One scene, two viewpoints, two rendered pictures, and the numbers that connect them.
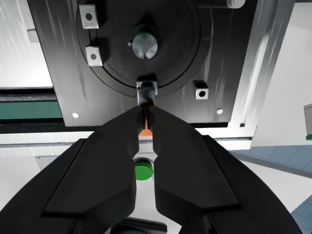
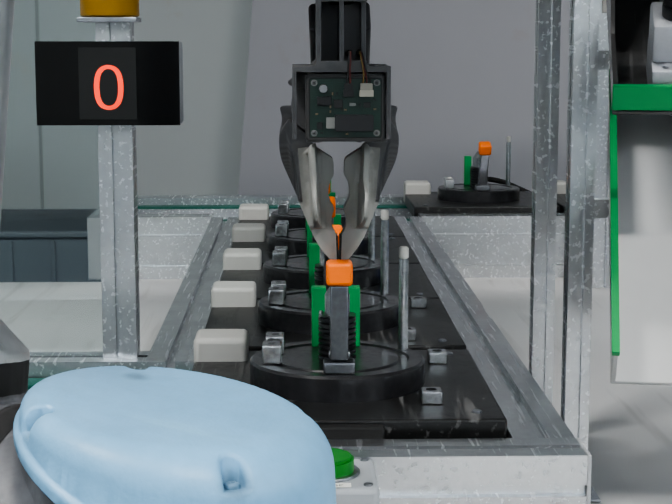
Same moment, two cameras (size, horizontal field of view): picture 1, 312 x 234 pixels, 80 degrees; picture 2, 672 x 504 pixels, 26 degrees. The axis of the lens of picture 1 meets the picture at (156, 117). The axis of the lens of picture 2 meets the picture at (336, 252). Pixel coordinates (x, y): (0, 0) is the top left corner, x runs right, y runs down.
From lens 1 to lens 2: 117 cm
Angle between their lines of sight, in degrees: 112
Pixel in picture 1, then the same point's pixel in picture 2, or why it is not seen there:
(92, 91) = not seen: hidden behind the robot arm
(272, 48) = (535, 398)
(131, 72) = (315, 367)
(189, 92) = (412, 402)
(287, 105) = not seen: outside the picture
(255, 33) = (499, 392)
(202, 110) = (443, 411)
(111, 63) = (289, 364)
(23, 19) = not seen: hidden behind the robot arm
